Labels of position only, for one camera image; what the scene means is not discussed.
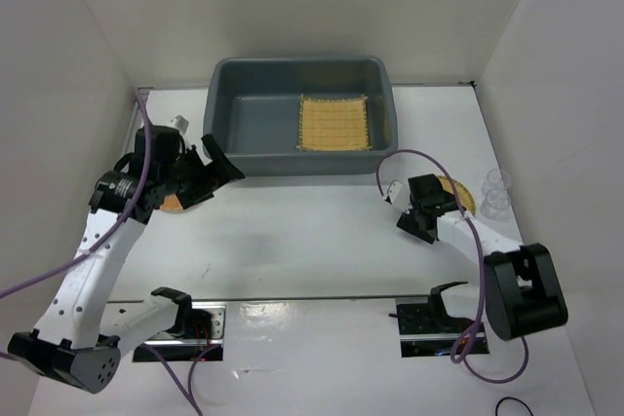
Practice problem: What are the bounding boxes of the square bamboo mat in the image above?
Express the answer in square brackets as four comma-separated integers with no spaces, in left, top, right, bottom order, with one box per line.
[297,95,371,152]

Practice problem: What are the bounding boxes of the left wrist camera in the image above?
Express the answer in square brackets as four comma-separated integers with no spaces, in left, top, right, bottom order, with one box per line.
[169,115,189,135]

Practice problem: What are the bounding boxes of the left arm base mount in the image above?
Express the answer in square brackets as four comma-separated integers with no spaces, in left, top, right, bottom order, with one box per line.
[132,301,227,362]

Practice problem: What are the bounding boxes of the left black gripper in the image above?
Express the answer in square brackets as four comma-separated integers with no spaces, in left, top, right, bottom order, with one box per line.
[160,133,245,208]

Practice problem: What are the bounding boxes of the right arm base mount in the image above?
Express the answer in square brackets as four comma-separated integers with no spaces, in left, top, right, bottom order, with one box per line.
[388,295,473,359]

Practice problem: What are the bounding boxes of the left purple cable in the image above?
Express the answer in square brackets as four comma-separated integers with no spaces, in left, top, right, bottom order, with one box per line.
[0,93,230,415]

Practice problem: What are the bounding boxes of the black cable loop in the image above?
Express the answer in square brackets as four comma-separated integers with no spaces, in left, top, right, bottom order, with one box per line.
[495,397,533,416]

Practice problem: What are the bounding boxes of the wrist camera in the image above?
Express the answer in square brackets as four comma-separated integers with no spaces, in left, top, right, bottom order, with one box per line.
[385,180,411,213]
[169,115,189,135]

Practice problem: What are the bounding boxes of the orange round woven tray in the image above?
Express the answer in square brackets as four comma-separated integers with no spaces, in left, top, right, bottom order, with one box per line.
[159,195,199,214]

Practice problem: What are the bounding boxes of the aluminium frame rail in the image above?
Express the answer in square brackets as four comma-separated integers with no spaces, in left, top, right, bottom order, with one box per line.
[77,87,148,301]

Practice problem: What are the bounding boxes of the near clear plastic cup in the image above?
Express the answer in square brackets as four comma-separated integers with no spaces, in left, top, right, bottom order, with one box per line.
[480,188,511,221]

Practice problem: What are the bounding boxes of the grey plastic bin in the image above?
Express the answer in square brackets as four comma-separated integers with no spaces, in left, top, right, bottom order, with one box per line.
[203,56,398,177]

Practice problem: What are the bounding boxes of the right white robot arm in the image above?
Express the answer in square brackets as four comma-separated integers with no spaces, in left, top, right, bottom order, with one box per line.
[385,174,568,341]

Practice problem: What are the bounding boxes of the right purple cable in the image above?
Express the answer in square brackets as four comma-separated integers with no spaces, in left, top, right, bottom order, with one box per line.
[375,149,530,383]

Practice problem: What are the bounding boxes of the green-rimmed round bamboo tray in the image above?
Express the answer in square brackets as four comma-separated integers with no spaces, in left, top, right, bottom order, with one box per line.
[437,175,476,215]

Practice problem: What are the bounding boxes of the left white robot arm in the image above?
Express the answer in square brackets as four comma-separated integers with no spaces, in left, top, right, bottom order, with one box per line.
[8,126,245,394]

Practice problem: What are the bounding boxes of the clear plastic cup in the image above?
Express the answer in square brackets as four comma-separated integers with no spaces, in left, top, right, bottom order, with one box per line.
[480,188,511,221]
[481,169,512,195]

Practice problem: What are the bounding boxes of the far clear plastic cup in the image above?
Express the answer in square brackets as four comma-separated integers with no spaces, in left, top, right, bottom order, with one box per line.
[481,169,512,195]

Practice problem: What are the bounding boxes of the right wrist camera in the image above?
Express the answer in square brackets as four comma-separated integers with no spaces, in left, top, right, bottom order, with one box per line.
[385,180,411,213]

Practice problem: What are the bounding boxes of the purple cable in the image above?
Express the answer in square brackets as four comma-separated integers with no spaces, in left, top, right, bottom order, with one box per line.
[375,149,530,383]
[0,93,230,415]

